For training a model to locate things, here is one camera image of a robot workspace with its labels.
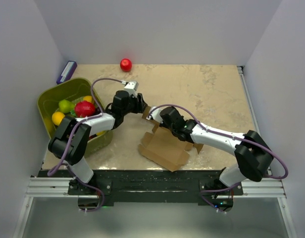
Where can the purple white small box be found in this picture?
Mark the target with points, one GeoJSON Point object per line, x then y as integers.
{"type": "Point", "coordinates": [67, 72]}

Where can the green pear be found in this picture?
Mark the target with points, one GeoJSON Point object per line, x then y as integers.
{"type": "Point", "coordinates": [66, 106]}

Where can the red dragon fruit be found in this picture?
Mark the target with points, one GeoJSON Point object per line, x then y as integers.
{"type": "Point", "coordinates": [84, 109]}

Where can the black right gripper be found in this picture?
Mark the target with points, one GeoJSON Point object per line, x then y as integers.
{"type": "Point", "coordinates": [163, 124]}

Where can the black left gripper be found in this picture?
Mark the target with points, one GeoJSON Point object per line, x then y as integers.
{"type": "Point", "coordinates": [140, 105]}

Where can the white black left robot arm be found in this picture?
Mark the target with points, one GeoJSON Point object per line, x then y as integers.
{"type": "Point", "coordinates": [70, 139]}

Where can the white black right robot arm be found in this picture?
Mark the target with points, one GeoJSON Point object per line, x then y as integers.
{"type": "Point", "coordinates": [248, 149]}

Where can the red apple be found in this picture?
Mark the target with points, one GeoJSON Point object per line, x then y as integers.
{"type": "Point", "coordinates": [125, 65]}

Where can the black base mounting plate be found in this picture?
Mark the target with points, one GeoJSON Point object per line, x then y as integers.
{"type": "Point", "coordinates": [108, 187]}

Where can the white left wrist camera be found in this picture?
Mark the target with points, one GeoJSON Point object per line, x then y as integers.
{"type": "Point", "coordinates": [131, 87]}

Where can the small orange fruit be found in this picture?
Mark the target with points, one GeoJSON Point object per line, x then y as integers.
{"type": "Point", "coordinates": [88, 99]}

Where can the brown cardboard paper box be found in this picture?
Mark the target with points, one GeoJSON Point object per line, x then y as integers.
{"type": "Point", "coordinates": [169, 142]}

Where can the yellow lemon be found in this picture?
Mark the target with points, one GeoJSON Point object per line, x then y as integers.
{"type": "Point", "coordinates": [57, 117]}

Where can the olive green plastic bin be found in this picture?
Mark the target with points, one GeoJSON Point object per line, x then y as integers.
{"type": "Point", "coordinates": [72, 90]}

